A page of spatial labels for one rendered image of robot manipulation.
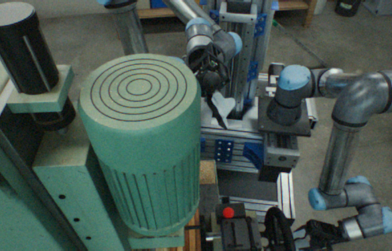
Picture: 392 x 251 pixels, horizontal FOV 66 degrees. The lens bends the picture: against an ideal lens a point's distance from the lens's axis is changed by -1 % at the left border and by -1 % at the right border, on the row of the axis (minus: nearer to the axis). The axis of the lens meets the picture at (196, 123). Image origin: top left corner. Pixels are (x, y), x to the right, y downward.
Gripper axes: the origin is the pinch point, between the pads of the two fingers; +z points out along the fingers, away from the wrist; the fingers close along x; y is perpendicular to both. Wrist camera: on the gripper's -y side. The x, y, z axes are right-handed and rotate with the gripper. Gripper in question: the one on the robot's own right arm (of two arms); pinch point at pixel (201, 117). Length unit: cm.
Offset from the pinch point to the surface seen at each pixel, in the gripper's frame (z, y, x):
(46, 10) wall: -304, -199, -35
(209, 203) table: -1.3, -27.5, 30.4
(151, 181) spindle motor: 20.8, -0.3, -11.9
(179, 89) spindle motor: 13.4, 11.5, -16.4
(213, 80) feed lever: -0.2, 8.9, -5.2
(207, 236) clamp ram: 12.1, -24.4, 24.7
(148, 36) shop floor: -252, -123, 60
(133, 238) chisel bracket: 15.9, -29.0, 4.1
